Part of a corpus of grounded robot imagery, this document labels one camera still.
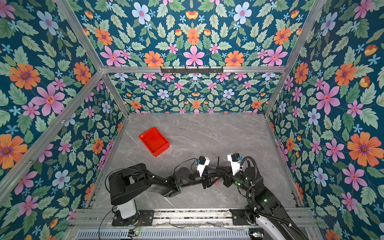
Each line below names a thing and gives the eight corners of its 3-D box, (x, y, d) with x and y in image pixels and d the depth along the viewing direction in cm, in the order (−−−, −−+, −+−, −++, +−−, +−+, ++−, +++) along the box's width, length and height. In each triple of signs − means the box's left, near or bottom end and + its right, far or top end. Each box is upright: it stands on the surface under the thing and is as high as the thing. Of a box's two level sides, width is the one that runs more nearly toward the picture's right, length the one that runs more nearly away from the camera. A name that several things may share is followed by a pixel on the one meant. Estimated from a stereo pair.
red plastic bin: (140, 139, 107) (137, 135, 103) (155, 129, 113) (153, 125, 109) (156, 158, 97) (154, 155, 93) (172, 146, 103) (171, 143, 99)
